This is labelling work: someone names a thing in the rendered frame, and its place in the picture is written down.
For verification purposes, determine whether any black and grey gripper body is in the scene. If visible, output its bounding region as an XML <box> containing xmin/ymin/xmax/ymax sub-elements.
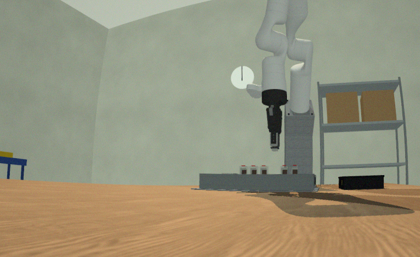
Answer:
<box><xmin>262</xmin><ymin>89</ymin><xmax>287</xmax><ymax>119</ymax></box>

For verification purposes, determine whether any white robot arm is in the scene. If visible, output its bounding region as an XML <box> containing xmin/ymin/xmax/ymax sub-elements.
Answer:
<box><xmin>246</xmin><ymin>0</ymin><xmax>313</xmax><ymax>113</ymax></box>

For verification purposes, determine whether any black parts tray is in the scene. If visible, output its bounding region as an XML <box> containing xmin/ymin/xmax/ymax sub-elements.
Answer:
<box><xmin>338</xmin><ymin>175</ymin><xmax>384</xmax><ymax>190</ymax></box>

